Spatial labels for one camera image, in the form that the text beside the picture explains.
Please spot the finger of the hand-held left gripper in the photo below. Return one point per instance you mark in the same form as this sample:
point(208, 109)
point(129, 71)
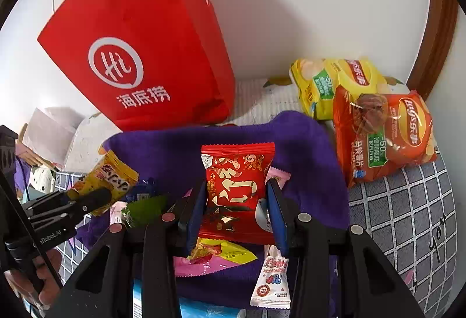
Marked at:
point(47, 202)
point(94, 199)

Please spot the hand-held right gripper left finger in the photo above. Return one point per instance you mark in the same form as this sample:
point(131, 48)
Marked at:
point(194, 216)

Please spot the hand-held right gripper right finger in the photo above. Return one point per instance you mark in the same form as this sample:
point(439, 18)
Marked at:
point(277, 219)

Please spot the red snack packet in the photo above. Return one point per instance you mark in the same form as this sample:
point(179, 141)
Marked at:
point(233, 187)

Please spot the person's left hand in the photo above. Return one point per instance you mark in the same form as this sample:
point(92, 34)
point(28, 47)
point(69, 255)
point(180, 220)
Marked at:
point(49, 274)

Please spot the pale pink snack packet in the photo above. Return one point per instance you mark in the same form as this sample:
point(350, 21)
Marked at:
point(117, 214)

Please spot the small blue candy packet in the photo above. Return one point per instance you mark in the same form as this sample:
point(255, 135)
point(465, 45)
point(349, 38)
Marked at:
point(142, 190)

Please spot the yellow green snack packet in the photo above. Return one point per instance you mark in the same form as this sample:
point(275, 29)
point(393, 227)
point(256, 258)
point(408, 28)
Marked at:
point(233, 252)

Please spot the long white pink snack packet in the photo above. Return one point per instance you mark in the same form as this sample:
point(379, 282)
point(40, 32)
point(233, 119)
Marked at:
point(269, 289)

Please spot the white paper sheet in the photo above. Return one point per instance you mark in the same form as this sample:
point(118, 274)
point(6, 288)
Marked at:
point(51, 132)

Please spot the purple cloth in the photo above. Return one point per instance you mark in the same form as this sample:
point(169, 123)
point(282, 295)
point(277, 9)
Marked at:
point(291, 143)

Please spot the blue white box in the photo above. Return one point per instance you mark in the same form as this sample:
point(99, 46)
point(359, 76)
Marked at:
point(204, 310)

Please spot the grey checked bedsheet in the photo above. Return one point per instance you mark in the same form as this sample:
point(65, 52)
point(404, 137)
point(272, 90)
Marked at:
point(400, 212)

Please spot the orange chip bag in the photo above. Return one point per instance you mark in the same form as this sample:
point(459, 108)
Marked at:
point(382, 136)

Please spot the yellow chip bag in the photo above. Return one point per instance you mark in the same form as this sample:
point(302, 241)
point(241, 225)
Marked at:
point(349, 81)

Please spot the red paper bag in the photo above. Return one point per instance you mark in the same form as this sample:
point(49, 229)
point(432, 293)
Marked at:
point(145, 30)

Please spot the brown wooden frame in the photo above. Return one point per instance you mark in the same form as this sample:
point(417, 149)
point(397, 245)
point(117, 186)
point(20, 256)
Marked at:
point(433, 41)

